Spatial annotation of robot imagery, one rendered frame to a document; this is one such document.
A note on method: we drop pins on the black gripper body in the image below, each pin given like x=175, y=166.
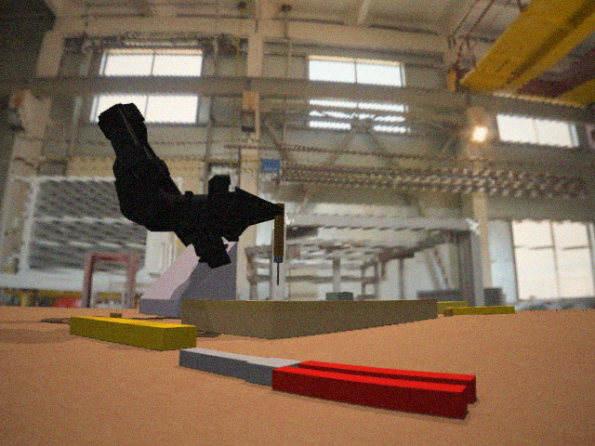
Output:
x=216, y=205

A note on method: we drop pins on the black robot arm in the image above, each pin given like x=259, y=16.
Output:
x=146, y=192

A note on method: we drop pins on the light orange panel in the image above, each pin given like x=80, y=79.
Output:
x=286, y=318

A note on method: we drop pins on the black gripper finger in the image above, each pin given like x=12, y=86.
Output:
x=253, y=222
x=248, y=206

